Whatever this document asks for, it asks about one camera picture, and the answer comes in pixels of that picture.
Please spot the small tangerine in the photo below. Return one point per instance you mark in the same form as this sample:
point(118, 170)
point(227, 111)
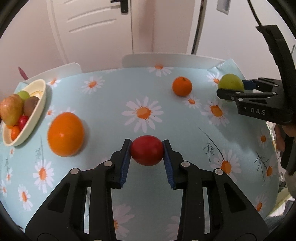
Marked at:
point(15, 131)
point(182, 86)

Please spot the brown kiwi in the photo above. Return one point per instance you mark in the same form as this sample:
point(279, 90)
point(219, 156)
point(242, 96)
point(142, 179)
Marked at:
point(29, 105)

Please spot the white chair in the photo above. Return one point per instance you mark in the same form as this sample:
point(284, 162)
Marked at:
point(58, 73)
point(169, 60)

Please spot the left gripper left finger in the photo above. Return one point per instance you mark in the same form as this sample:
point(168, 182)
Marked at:
point(80, 207)

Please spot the white panel door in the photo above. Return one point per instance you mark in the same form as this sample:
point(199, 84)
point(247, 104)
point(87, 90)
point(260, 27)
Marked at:
point(94, 34)

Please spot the cream oval fruit bowl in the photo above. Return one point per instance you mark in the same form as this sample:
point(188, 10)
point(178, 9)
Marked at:
point(36, 88)

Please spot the large orange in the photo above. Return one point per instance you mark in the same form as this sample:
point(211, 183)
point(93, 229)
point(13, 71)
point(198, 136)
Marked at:
point(66, 134)

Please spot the black door handle lock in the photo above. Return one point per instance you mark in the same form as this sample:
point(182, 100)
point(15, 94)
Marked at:
point(123, 5)

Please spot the pink broom handle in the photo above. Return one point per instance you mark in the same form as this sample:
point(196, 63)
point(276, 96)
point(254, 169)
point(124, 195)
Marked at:
point(23, 74)

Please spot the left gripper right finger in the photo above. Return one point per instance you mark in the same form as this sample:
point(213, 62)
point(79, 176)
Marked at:
point(213, 207)

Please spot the person's right hand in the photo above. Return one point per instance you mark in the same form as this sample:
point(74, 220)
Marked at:
point(281, 132)

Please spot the green apple in bowl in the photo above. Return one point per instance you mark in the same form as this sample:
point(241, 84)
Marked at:
point(24, 95)

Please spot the white chair back right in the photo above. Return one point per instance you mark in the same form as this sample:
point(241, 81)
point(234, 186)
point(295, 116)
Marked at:
point(169, 60)

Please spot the daisy print blue tablecloth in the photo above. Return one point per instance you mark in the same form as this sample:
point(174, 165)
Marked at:
point(114, 105)

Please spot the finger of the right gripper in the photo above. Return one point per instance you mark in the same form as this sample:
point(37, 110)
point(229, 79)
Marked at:
point(261, 84)
point(233, 95)

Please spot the green apple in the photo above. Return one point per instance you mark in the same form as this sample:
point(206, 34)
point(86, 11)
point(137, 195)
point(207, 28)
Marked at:
point(24, 95)
point(230, 82)

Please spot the red tomato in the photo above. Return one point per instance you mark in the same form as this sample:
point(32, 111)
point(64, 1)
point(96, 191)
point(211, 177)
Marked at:
point(147, 150)
point(22, 121)

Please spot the white chair back left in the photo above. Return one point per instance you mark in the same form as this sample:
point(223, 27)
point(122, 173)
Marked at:
point(58, 73)

